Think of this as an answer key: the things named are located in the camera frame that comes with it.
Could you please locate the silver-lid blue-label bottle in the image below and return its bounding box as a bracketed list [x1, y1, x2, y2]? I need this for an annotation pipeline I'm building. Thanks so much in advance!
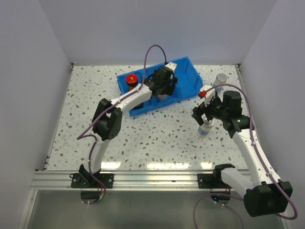
[213, 73, 227, 94]
[197, 117, 215, 138]

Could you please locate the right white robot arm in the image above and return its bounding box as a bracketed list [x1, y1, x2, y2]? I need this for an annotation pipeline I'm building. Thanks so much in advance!
[192, 89, 293, 217]

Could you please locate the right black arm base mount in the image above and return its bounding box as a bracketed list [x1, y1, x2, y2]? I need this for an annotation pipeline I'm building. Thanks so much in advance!
[197, 164, 235, 204]

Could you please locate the black-cap spice grinder bottle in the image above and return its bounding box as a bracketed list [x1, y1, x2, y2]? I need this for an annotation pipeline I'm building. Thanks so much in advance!
[157, 94, 168, 102]

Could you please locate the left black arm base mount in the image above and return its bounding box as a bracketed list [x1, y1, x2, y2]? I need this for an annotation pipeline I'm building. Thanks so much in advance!
[69, 165, 114, 205]

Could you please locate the purple cable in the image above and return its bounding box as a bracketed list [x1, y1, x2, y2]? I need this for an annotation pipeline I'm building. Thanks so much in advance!
[192, 83, 298, 229]
[76, 44, 167, 203]

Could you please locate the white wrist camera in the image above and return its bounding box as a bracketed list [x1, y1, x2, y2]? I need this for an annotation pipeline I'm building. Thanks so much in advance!
[198, 85, 215, 106]
[165, 62, 177, 74]

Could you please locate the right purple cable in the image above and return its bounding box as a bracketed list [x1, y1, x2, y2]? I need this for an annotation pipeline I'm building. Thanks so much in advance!
[192, 83, 298, 229]

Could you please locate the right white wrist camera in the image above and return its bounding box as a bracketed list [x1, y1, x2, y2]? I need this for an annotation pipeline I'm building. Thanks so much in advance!
[198, 85, 215, 106]

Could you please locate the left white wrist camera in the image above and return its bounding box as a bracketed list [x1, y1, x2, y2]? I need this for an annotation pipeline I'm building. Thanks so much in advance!
[165, 62, 177, 74]

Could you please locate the blue three-compartment plastic bin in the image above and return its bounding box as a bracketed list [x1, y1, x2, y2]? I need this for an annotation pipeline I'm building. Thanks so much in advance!
[117, 56, 203, 116]

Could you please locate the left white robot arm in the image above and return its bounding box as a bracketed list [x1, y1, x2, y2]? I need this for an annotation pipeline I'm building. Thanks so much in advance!
[77, 62, 178, 187]

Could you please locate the red-lid sauce jar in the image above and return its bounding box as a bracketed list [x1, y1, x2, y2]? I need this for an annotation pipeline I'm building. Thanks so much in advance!
[125, 73, 138, 91]
[133, 103, 143, 110]

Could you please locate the aluminium front rail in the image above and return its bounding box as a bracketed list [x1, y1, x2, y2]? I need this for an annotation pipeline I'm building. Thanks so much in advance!
[30, 169, 279, 191]

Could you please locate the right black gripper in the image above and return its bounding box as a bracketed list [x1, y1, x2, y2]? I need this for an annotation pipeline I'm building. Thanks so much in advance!
[192, 94, 228, 125]

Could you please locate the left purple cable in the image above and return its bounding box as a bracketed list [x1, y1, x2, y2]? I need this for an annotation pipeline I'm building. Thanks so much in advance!
[76, 44, 167, 203]

